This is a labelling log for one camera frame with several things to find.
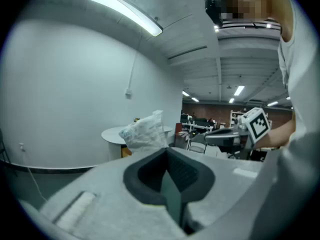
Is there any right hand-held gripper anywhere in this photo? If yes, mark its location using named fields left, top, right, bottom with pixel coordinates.
left=204, top=107, right=272, bottom=151

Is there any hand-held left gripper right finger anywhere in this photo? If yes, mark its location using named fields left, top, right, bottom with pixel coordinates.
left=166, top=147, right=266, bottom=236

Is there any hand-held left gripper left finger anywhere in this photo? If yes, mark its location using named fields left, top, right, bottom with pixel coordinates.
left=39, top=147, right=187, bottom=240

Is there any wooden drawer with white front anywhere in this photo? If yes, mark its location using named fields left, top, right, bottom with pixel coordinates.
left=120, top=144, right=133, bottom=159

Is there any clear plastic bag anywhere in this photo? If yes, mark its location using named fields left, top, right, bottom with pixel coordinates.
left=118, top=109, right=170, bottom=156

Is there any person's right forearm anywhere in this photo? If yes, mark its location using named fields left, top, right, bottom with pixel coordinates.
left=259, top=120, right=297, bottom=150

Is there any white storage shelf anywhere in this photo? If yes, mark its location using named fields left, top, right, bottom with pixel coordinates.
left=229, top=109, right=245, bottom=129

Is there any white office desk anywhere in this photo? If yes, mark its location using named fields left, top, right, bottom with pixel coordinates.
left=181, top=121, right=215, bottom=135

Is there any grey padded chair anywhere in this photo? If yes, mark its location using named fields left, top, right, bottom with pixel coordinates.
left=187, top=133, right=208, bottom=155

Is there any white curved table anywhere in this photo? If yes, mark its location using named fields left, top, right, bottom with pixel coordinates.
left=101, top=125, right=173, bottom=162

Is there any person's white t-shirt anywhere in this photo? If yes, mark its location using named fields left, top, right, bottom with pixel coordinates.
left=277, top=0, right=320, bottom=145

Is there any black folding chair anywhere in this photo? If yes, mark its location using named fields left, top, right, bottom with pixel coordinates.
left=0, top=128, right=18, bottom=177

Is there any person's head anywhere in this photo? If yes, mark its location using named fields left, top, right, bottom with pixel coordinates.
left=224, top=0, right=295, bottom=44

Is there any long ceiling tube light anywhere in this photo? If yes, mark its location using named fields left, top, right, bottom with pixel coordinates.
left=85, top=0, right=164, bottom=37

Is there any white floor cable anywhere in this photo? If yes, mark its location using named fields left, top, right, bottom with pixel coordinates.
left=23, top=148, right=48, bottom=202

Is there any white wall conduit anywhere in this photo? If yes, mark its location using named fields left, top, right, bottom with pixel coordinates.
left=127, top=36, right=141, bottom=90

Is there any black head-worn camera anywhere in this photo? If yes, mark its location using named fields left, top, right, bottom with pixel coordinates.
left=204, top=0, right=224, bottom=27

